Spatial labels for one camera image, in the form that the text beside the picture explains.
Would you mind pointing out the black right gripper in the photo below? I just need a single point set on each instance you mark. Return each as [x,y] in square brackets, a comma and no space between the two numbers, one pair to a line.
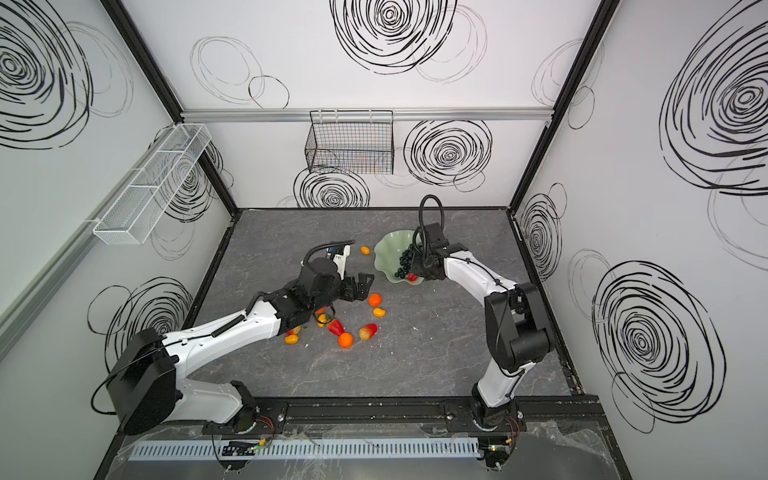
[421,264]

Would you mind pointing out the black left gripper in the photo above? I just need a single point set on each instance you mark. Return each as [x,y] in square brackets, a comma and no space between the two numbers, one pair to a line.
[349,288]

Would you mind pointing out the dark fake grape bunch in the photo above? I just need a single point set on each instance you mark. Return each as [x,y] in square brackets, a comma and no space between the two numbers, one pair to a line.
[407,261]

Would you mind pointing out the green wavy fruit bowl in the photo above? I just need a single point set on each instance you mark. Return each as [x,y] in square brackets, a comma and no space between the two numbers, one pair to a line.
[387,252]

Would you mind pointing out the red yellow strawberry front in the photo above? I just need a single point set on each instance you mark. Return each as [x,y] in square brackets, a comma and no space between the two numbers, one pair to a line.
[368,332]

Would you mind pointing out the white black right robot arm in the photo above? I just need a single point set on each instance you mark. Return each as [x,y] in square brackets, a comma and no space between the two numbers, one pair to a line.
[517,326]

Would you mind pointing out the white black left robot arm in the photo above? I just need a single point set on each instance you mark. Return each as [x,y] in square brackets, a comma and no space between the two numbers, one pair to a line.
[150,383]

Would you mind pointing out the small orange front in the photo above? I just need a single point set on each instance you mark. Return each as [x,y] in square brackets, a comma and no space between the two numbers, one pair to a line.
[346,340]

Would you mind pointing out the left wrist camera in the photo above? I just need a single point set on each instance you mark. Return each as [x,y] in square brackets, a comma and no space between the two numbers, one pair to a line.
[339,255]

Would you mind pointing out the black wire wall basket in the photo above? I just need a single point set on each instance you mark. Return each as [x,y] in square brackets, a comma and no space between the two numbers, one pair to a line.
[353,140]

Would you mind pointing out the white slotted cable duct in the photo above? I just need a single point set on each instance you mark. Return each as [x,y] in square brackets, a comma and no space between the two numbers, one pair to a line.
[304,449]

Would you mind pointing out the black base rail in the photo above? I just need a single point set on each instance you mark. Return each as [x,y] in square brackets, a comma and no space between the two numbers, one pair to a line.
[384,411]

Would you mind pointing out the white mesh wall shelf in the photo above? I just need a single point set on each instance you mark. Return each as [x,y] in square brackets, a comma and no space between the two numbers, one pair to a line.
[167,183]

